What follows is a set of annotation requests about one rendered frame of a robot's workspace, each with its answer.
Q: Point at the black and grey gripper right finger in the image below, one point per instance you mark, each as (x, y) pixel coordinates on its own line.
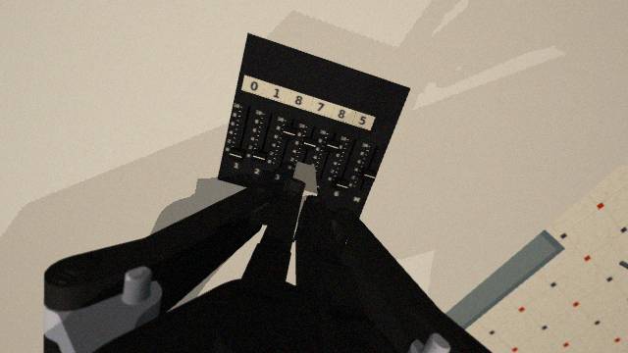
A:
(359, 280)

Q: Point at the black lighting desk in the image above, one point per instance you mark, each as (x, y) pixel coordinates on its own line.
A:
(291, 106)

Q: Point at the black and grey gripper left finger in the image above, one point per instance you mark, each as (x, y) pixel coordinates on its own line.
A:
(94, 297)

